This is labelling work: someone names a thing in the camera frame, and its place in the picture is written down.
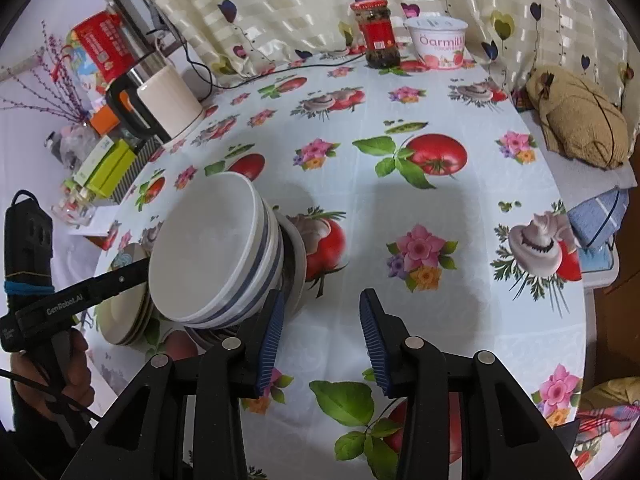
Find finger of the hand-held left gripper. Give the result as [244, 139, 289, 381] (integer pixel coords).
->
[70, 258, 152, 313]

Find white yogurt tub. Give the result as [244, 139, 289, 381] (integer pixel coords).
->
[404, 16, 469, 71]

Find pale flat box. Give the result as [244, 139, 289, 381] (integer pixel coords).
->
[70, 137, 118, 186]

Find blue striped towel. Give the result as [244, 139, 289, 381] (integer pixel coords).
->
[567, 187, 631, 251]

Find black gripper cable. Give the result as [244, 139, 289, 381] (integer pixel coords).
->
[0, 367, 101, 423]

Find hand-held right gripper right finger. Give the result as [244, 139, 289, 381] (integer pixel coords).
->
[359, 288, 583, 480]

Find purple dried branches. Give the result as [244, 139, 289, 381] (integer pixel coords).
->
[0, 20, 101, 128]

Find plaid cloth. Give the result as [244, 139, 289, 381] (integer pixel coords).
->
[570, 400, 640, 471]

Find white wall pipe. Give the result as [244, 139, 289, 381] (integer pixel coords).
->
[0, 55, 43, 81]

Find black power cable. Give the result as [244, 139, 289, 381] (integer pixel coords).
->
[145, 30, 371, 101]

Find stainless steel bowl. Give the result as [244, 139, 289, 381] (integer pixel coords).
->
[182, 212, 307, 346]

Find glass jar red label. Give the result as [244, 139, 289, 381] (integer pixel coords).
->
[349, 0, 402, 68]

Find lime green box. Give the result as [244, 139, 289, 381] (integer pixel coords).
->
[85, 140, 138, 200]

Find floral vegetable print tablecloth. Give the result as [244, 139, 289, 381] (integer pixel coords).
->
[92, 52, 588, 480]

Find yellow cloth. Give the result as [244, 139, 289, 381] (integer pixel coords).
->
[577, 377, 640, 411]

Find cream curtain heart print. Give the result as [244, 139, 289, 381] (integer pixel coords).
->
[120, 0, 640, 111]

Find person's left forearm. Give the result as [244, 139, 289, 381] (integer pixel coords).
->
[0, 410, 76, 480]

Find white sheet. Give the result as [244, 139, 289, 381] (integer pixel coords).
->
[0, 75, 121, 281]

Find beige plate brown patch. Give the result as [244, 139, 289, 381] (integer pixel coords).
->
[102, 295, 160, 347]
[95, 242, 153, 343]
[100, 290, 157, 345]

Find dark jar black lid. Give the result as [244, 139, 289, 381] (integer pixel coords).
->
[44, 131, 66, 161]

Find orange box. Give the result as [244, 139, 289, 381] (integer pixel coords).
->
[89, 102, 133, 136]

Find glass mug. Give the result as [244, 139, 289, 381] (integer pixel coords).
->
[52, 187, 98, 228]

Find red snack packet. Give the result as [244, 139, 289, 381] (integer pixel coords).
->
[72, 10, 136, 96]

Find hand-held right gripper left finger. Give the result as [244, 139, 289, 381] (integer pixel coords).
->
[60, 290, 287, 480]

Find clear plastic bag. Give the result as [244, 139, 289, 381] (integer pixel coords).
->
[52, 125, 101, 166]

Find person's left hand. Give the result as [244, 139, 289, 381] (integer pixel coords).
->
[12, 327, 95, 426]

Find cream electric kettle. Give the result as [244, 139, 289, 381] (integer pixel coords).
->
[105, 40, 206, 148]

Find white board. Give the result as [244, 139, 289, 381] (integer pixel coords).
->
[65, 205, 123, 238]

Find white chair seat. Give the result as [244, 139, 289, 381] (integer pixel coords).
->
[520, 107, 638, 291]

